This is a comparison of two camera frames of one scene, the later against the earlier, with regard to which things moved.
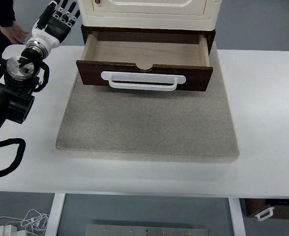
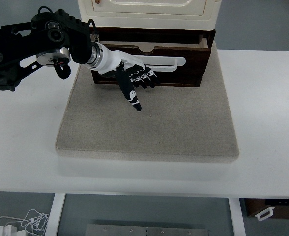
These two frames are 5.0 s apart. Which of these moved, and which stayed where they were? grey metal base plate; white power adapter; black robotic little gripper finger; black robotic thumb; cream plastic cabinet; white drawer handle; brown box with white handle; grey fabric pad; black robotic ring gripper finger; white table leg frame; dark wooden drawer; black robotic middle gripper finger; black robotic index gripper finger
Moved: black robotic index gripper finger; black robotic thumb; dark wooden drawer; black robotic little gripper finger; black robotic middle gripper finger; black robotic ring gripper finger; white drawer handle
Stayed: brown box with white handle; cream plastic cabinet; white table leg frame; grey fabric pad; grey metal base plate; white power adapter
